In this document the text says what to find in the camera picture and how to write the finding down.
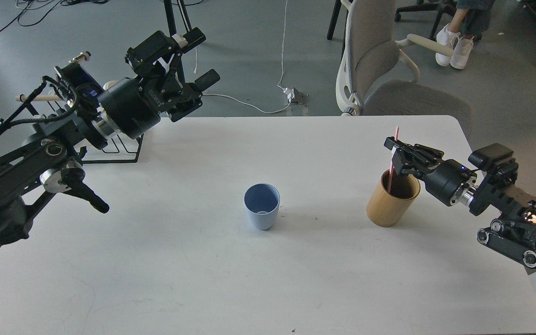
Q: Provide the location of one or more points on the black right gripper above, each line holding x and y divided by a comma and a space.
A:
445, 180

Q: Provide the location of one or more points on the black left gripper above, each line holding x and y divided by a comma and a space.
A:
134, 105

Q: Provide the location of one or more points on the blue plastic cup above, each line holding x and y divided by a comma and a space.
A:
262, 202

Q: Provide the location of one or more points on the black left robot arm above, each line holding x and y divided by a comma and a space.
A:
37, 154

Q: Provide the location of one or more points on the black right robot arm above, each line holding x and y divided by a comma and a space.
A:
513, 233

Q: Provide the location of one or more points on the bamboo cylinder holder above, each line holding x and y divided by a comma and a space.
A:
388, 204

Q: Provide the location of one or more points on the white mug rear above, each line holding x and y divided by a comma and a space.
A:
109, 84

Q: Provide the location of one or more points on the grey office chair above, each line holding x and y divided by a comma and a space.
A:
377, 78

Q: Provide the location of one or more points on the white power adapter plug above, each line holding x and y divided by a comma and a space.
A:
289, 93

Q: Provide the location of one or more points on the white sneaker left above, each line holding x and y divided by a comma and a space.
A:
446, 38

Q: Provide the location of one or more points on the white sneaker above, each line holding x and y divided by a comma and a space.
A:
446, 38
461, 54

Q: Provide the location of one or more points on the white sneaker right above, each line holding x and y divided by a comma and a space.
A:
461, 54

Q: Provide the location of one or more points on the black wire mug rack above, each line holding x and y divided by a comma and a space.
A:
120, 148

